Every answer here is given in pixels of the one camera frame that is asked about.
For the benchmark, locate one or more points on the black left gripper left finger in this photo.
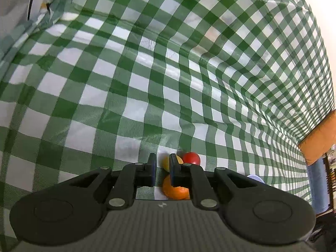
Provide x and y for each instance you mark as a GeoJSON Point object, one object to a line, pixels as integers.
{"type": "Point", "coordinates": [131, 177]}

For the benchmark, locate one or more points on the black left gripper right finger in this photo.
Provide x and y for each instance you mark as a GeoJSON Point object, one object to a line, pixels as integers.
{"type": "Point", "coordinates": [192, 177]}

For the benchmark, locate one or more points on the red tomato top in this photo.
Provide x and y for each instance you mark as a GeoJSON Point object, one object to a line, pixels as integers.
{"type": "Point", "coordinates": [192, 158]}

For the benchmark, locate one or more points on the bare orange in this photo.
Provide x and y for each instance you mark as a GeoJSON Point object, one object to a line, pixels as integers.
{"type": "Point", "coordinates": [174, 193]}

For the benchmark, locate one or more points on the yellow lemon top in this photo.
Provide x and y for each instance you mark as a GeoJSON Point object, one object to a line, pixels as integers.
{"type": "Point", "coordinates": [165, 162]}

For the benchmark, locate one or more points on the light blue plate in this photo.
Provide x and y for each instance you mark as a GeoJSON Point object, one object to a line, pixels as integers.
{"type": "Point", "coordinates": [257, 178]}

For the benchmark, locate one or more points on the green white checkered cloth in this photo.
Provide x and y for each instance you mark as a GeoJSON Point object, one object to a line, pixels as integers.
{"type": "Point", "coordinates": [92, 83]}

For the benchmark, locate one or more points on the blue sofa seat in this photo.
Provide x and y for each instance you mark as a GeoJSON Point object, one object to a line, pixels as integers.
{"type": "Point", "coordinates": [318, 184]}

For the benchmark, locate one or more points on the orange cushion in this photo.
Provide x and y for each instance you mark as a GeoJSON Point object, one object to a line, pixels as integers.
{"type": "Point", "coordinates": [319, 140]}

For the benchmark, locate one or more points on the wooden chair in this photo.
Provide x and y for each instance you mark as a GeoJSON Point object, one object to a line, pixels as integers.
{"type": "Point", "coordinates": [330, 183]}

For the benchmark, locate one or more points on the white patterned pillow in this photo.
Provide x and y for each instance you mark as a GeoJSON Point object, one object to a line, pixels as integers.
{"type": "Point", "coordinates": [15, 13]}

